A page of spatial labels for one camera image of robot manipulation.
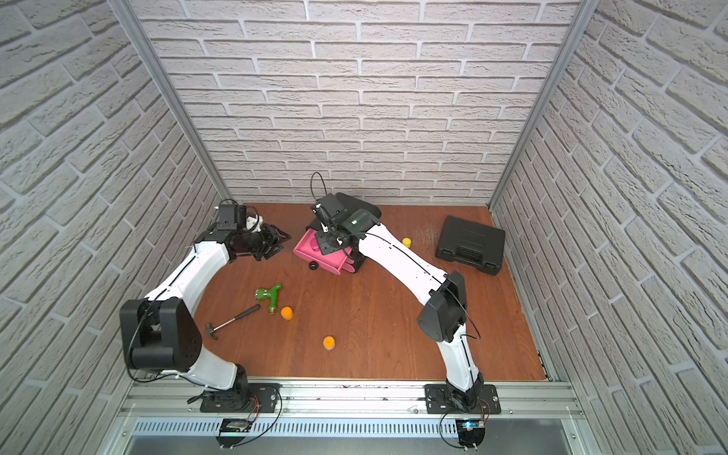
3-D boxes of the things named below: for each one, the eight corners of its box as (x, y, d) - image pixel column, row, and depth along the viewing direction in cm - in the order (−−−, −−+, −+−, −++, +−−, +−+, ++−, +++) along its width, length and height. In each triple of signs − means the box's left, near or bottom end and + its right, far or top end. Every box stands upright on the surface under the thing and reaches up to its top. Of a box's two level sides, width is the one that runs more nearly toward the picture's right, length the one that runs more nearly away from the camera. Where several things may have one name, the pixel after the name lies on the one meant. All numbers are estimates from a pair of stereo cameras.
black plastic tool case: (433, 258, 104) (435, 249, 100) (445, 218, 118) (448, 209, 113) (495, 279, 99) (501, 270, 95) (501, 234, 112) (506, 225, 108)
